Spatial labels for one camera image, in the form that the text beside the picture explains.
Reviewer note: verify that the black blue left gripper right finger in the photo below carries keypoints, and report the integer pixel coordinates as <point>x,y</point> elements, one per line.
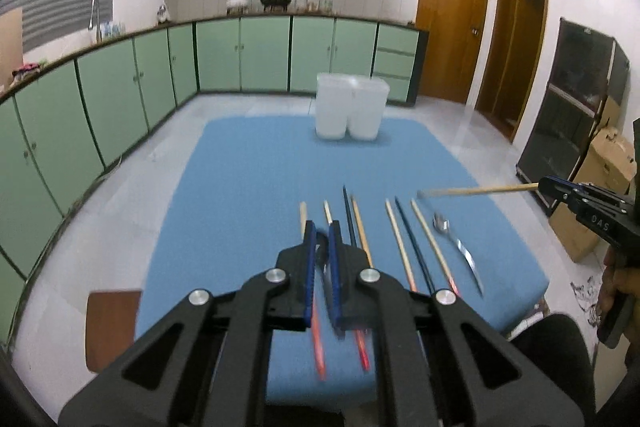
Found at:
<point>439,363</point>

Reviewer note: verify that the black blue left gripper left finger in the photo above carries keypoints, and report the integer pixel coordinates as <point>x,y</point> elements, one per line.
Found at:
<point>205,362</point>

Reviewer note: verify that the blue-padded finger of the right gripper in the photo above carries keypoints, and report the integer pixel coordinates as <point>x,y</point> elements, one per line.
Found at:
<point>558,189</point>

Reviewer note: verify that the red-tipped wooden chopstick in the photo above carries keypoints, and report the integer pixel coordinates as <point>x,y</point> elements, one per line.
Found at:
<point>359,336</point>
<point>319,360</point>

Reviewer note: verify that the green lower kitchen cabinets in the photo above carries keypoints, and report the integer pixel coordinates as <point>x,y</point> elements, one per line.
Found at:
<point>68,124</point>

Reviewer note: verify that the kitchen faucet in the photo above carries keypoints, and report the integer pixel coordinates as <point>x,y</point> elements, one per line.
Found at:
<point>94,24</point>

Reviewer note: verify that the person's right hand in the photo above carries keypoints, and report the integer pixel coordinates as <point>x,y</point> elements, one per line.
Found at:
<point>625,281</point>

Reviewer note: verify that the brown wooden stool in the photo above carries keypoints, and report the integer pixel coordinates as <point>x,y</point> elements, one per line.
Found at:
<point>110,322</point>

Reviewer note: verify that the black office chair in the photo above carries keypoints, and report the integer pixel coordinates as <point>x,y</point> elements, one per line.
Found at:
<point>556,346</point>

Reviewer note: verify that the metal spoon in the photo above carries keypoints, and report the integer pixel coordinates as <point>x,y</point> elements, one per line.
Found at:
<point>443,226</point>

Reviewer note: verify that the black glass cabinet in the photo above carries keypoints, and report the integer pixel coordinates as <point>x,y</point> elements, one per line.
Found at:
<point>584,94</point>

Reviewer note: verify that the black chopstick centre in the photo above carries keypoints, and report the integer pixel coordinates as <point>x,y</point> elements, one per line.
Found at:
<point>349,218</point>

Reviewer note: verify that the dark blue chopstick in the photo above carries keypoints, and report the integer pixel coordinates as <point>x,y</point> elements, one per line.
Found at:
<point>416,248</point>

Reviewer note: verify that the blue table mat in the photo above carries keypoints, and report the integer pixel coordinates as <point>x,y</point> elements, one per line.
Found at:
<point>237,206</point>

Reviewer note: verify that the plain wooden chopstick centre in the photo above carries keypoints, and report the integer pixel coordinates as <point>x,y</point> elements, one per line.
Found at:
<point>361,231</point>

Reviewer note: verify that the closed wooden door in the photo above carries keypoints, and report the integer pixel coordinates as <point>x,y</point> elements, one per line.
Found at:
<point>455,31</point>

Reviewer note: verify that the white plastic utensil holder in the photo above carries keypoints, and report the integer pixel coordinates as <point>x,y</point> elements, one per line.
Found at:
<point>349,105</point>

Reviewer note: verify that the black wok on stove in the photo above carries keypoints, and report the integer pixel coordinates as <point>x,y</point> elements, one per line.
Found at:
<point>275,6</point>

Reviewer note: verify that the white pot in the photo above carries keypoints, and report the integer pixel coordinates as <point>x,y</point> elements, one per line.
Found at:
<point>236,7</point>

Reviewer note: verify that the brown cardboard board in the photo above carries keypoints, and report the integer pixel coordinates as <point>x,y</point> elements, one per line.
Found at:
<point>11,45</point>

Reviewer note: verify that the open wooden door frame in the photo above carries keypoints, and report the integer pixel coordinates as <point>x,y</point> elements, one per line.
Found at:
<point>513,57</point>

